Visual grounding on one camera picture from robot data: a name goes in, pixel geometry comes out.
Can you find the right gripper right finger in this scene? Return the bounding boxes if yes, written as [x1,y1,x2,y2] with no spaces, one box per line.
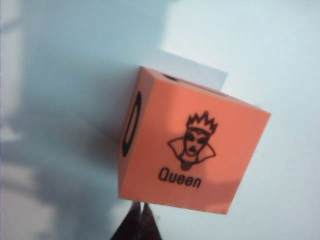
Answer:
[141,203,164,240]

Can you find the orange foam block letter Q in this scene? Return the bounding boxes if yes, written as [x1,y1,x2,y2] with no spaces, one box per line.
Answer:
[117,66,272,216]

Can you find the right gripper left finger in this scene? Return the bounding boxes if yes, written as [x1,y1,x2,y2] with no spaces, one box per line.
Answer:
[109,202,144,240]

